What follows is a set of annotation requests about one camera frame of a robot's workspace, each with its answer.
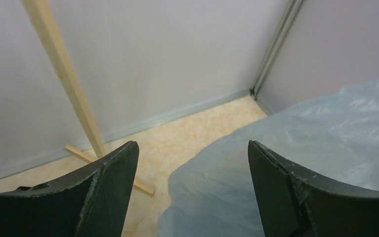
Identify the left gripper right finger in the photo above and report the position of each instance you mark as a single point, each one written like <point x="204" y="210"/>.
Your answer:
<point x="295" y="201"/>

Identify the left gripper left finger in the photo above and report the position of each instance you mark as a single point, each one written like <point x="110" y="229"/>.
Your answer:
<point x="91" y="201"/>

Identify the blue plastic trash bag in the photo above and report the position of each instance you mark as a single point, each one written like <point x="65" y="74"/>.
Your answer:
<point x="212" y="195"/>

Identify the wooden clothes rack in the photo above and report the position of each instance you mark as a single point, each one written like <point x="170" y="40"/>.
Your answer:
<point x="45" y="25"/>

